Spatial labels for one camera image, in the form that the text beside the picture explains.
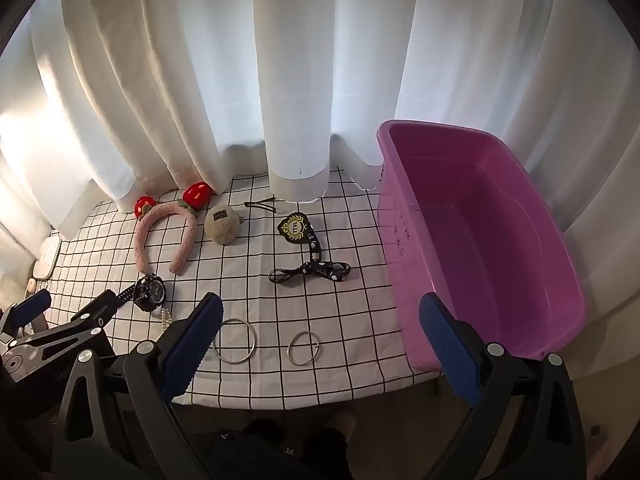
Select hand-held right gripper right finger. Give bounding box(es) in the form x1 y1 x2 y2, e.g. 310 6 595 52
419 292 583 480

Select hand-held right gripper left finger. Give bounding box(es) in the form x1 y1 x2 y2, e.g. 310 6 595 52
50 292 226 480

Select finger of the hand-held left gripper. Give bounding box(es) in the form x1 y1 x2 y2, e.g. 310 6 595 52
7 290 122 361
0 288 53 343

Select pink fluffy strawberry headband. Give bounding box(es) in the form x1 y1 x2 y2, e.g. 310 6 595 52
133 180 211 276

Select pink plastic tub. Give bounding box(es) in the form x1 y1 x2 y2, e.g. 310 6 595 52
376 120 587 375

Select black badge keychain with strap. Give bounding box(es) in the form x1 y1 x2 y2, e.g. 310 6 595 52
269 212 352 286

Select white plastic device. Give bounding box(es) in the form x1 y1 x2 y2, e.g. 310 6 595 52
32 230 63 281

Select black wristwatch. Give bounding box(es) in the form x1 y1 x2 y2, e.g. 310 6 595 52
116 272 167 312

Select large silver bangle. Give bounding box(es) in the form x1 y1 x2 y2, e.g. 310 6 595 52
212 318 258 365

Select small silver bangle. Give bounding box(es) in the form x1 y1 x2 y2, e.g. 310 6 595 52
288 331 321 365

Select black checked white tablecloth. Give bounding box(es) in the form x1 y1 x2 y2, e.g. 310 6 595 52
30 165 441 408

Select beige pompom hair clip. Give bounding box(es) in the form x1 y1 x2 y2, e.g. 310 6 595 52
204 203 246 246

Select white curtain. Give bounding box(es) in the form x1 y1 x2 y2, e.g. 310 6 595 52
0 0 640 376

